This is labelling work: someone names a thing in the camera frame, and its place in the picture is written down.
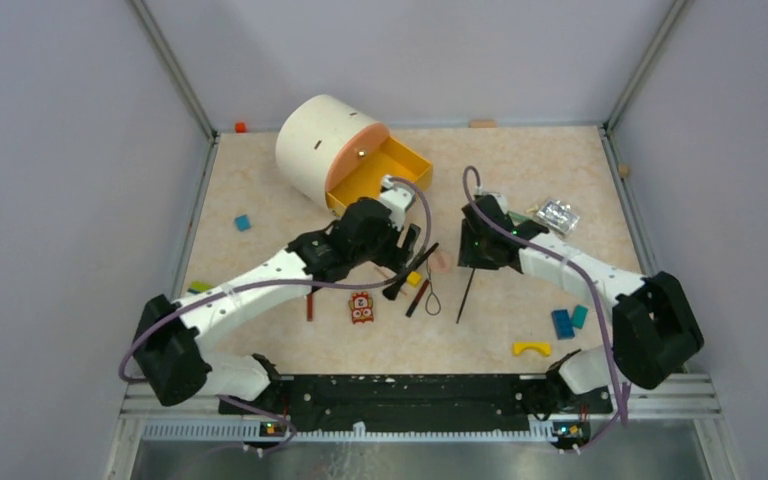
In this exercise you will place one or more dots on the black hair loop tool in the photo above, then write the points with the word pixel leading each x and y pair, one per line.
pixel 433 305

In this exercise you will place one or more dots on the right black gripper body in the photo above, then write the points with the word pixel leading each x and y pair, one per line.
pixel 484 239

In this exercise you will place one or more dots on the blue lego brick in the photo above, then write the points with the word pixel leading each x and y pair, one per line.
pixel 562 323

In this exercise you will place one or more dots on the small blue block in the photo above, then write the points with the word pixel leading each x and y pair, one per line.
pixel 242 223

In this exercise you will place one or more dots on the black makeup brush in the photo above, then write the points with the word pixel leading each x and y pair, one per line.
pixel 391 291

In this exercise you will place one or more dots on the red owl number toy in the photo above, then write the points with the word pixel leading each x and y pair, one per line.
pixel 361 307

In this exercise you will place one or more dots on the clear plastic wrapper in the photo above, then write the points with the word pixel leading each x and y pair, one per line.
pixel 558 216

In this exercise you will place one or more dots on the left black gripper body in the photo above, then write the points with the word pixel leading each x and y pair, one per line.
pixel 383 250

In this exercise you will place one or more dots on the pink round powder puff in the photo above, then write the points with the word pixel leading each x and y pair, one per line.
pixel 440 262

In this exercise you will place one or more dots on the wooden peg at wall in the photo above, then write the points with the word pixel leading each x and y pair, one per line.
pixel 482 123

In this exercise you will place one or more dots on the teal block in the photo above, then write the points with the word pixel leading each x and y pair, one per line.
pixel 579 316

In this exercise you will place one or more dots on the small yellow cube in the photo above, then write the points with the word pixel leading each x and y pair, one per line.
pixel 414 279

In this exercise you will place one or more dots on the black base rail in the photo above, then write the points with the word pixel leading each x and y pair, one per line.
pixel 433 403

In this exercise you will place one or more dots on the yellow arch block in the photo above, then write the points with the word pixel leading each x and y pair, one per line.
pixel 542 349

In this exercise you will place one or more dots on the thin black stick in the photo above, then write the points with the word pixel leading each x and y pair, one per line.
pixel 465 296

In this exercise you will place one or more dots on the cream round drawer organizer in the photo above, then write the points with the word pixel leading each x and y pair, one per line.
pixel 335 154

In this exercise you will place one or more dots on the green white blue lego stack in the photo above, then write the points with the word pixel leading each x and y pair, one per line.
pixel 198 287

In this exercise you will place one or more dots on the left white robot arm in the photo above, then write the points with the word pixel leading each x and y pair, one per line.
pixel 173 348

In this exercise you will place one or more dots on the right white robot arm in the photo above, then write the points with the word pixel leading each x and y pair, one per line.
pixel 647 325

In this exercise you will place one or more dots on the dark red lip gloss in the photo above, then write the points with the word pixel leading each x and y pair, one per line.
pixel 418 297

